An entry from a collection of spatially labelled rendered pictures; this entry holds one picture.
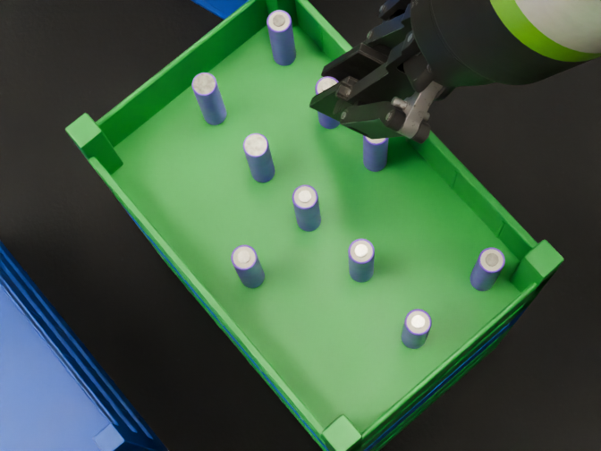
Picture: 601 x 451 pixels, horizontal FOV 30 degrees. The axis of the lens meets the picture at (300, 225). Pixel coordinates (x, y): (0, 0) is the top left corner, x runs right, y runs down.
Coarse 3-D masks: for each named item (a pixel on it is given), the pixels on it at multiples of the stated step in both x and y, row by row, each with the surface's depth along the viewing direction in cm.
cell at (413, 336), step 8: (416, 312) 76; (424, 312) 76; (408, 320) 76; (416, 320) 76; (424, 320) 76; (408, 328) 76; (416, 328) 76; (424, 328) 76; (408, 336) 78; (416, 336) 76; (424, 336) 77; (408, 344) 80; (416, 344) 80
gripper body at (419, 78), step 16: (416, 0) 61; (416, 16) 61; (432, 16) 59; (416, 32) 61; (432, 32) 60; (432, 48) 60; (448, 48) 59; (416, 64) 64; (432, 64) 61; (448, 64) 60; (464, 64) 59; (416, 80) 64; (432, 80) 63; (448, 80) 62; (464, 80) 61; (480, 80) 61
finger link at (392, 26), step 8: (408, 8) 68; (400, 16) 71; (408, 16) 67; (384, 24) 73; (392, 24) 72; (400, 24) 70; (408, 24) 68; (368, 32) 75; (376, 32) 74; (384, 32) 72; (392, 32) 71; (400, 32) 70; (408, 32) 70; (368, 40) 75; (376, 40) 74; (384, 40) 73; (392, 40) 72; (400, 40) 72; (392, 48) 74
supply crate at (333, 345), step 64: (256, 0) 84; (192, 64) 85; (256, 64) 88; (320, 64) 88; (128, 128) 86; (192, 128) 87; (256, 128) 87; (320, 128) 87; (128, 192) 86; (192, 192) 86; (256, 192) 86; (320, 192) 85; (384, 192) 85; (448, 192) 85; (192, 256) 85; (320, 256) 84; (384, 256) 84; (448, 256) 84; (512, 256) 83; (256, 320) 83; (320, 320) 83; (384, 320) 83; (448, 320) 82; (320, 384) 82; (384, 384) 81
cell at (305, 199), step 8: (304, 184) 79; (296, 192) 79; (304, 192) 79; (312, 192) 79; (296, 200) 79; (304, 200) 78; (312, 200) 79; (296, 208) 79; (304, 208) 78; (312, 208) 79; (296, 216) 82; (304, 216) 80; (312, 216) 81; (304, 224) 82; (312, 224) 83
